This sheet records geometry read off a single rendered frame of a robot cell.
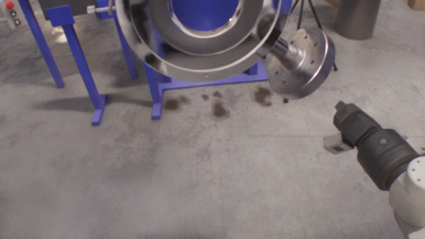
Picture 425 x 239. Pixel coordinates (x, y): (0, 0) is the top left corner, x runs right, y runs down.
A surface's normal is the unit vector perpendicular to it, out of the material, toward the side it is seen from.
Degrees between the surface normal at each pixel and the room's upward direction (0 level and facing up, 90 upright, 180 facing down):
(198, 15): 90
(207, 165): 0
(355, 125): 49
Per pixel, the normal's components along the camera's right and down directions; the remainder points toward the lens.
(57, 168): -0.07, -0.73
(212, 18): 0.06, 0.68
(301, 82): -0.80, -0.36
